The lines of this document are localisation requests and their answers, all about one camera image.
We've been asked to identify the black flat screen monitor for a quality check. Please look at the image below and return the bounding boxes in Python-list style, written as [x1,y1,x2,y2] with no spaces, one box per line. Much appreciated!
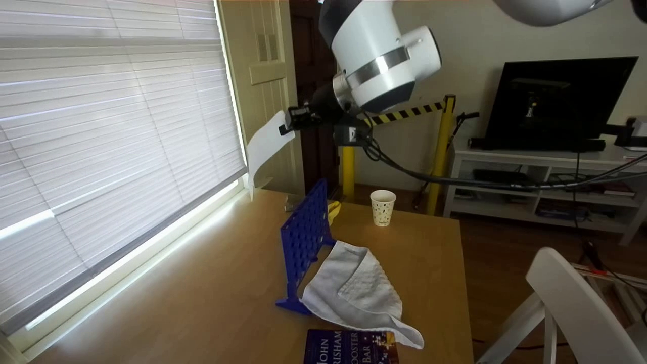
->
[484,54,639,153]

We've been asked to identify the tall yellow barrier post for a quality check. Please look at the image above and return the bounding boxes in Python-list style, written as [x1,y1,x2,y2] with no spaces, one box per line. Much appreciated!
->
[424,92,458,217]

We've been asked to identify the white TV stand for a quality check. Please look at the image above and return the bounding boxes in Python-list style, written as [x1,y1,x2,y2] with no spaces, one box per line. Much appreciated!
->
[443,141,647,247]

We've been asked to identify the black soundbar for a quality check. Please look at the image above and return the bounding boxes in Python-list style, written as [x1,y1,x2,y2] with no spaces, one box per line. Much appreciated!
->
[467,135,606,153]

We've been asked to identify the black media box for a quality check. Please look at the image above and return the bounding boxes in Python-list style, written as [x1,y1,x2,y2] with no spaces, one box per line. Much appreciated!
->
[474,168,534,192]

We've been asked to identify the white wooden chair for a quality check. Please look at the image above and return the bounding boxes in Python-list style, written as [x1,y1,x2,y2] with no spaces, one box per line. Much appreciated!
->
[474,245,647,364]

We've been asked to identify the cream panelled door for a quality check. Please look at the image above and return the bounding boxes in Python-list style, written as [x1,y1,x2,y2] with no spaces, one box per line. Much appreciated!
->
[217,0,308,194]

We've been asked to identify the white dotted paper cup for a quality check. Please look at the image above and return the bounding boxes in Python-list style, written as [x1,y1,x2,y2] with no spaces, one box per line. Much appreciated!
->
[368,188,399,228]

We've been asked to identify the yellow black striped tape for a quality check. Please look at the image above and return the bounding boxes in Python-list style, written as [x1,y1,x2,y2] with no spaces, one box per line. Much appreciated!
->
[365,98,447,130]

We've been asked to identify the white crumpled towel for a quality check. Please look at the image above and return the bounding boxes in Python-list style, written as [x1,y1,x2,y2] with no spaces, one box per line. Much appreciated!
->
[300,238,426,352]

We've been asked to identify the small yellow object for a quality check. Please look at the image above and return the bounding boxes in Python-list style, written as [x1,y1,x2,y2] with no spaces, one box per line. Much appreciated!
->
[325,198,343,225]

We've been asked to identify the white window blinds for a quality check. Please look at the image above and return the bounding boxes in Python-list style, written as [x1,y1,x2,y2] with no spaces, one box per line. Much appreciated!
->
[0,0,248,334]

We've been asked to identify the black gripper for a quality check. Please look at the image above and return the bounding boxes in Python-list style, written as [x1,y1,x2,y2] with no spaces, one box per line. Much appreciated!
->
[276,88,372,148]

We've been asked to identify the long white paper strip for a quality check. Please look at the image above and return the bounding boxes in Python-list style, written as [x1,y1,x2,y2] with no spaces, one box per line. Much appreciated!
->
[245,109,300,202]

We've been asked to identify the short yellow barrier post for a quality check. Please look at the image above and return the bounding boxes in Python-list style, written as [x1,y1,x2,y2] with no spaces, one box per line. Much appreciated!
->
[339,143,358,202]

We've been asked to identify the blue paperback book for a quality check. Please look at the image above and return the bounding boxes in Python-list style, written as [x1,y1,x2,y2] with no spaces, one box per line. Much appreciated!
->
[302,327,401,364]

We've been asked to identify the dark brown door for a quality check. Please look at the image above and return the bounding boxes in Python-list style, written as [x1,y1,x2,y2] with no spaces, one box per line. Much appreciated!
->
[289,0,339,194]

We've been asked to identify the blue grid game board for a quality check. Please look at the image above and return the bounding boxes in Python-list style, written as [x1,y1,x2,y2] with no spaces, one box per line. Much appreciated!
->
[274,175,337,317]

